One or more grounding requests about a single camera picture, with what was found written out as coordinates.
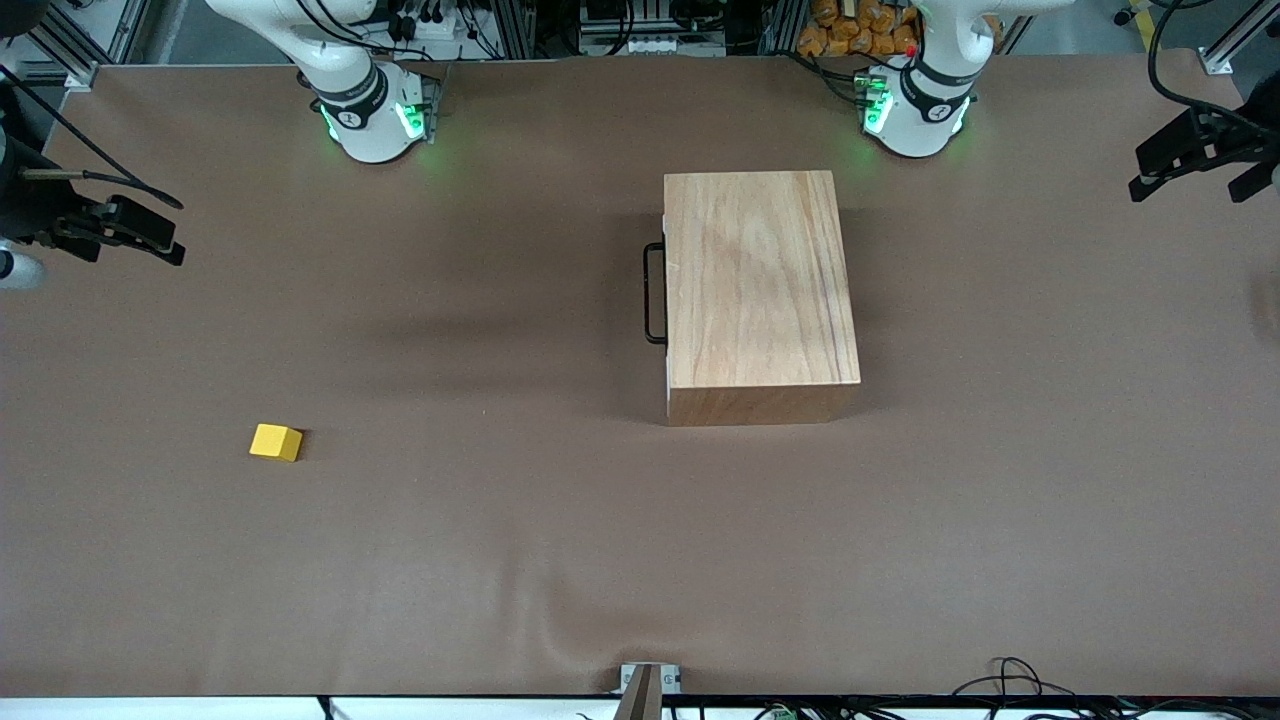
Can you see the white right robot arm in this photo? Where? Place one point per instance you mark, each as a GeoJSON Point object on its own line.
{"type": "Point", "coordinates": [365, 110]}

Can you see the aluminium frame profile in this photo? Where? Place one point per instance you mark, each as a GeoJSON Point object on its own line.
{"type": "Point", "coordinates": [1218, 60]}
{"type": "Point", "coordinates": [75, 68]}

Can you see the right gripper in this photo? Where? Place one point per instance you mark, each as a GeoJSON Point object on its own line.
{"type": "Point", "coordinates": [30, 208]}

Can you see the brown table mat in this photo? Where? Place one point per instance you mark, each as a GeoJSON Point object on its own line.
{"type": "Point", "coordinates": [500, 550]}

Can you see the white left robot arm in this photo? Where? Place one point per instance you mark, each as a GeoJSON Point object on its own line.
{"type": "Point", "coordinates": [920, 110]}

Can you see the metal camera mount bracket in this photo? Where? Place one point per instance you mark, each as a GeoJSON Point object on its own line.
{"type": "Point", "coordinates": [640, 690]}

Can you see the white equipment box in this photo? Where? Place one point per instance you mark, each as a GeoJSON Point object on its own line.
{"type": "Point", "coordinates": [650, 45]}

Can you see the aluminium frame upright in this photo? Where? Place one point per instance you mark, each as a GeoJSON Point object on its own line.
{"type": "Point", "coordinates": [515, 30]}

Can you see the white power strip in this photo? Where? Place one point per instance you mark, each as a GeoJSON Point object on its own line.
{"type": "Point", "coordinates": [425, 28]}

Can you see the wooden drawer cabinet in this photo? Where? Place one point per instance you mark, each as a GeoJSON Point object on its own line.
{"type": "Point", "coordinates": [760, 290]}

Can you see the yellow block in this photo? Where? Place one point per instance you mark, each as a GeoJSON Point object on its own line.
{"type": "Point", "coordinates": [272, 440]}

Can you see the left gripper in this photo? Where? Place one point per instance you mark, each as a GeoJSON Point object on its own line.
{"type": "Point", "coordinates": [1213, 136]}

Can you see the orange snack bag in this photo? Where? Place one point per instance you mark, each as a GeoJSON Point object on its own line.
{"type": "Point", "coordinates": [850, 30]}

